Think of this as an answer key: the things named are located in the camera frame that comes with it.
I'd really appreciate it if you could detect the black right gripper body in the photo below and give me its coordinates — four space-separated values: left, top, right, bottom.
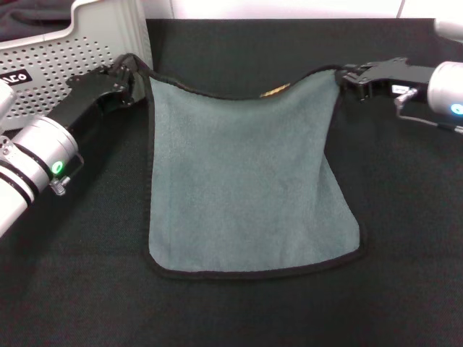
360 56 441 105

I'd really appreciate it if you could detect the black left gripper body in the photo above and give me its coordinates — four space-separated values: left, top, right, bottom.
46 65 135 141

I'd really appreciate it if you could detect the grey yellow towel black trim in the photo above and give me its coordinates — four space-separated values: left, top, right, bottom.
118 53 370 282

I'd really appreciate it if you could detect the grey perforated storage box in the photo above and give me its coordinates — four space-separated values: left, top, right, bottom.
0 0 153 134

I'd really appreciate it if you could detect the black tablecloth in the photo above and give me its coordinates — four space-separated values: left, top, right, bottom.
0 17 463 347

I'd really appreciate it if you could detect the dark crumpled cloth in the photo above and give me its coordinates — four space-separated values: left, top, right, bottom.
0 0 74 41

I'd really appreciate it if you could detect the right gripper cable silver connector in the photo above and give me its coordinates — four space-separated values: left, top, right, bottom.
393 90 463 135

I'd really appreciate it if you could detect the gripper cable silver connector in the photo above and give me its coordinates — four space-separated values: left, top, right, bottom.
49 153 85 197
393 90 463 135

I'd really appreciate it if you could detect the left gripper cable silver connector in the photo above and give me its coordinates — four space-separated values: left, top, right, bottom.
49 153 85 197

